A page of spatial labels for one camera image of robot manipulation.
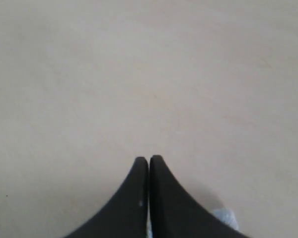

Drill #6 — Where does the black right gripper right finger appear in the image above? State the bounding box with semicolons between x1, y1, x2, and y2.
149;155;246;238

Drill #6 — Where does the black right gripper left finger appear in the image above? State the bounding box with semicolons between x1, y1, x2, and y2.
67;157;149;238

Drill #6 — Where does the light blue fleece towel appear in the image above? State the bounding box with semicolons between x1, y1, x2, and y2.
147;208;239;238

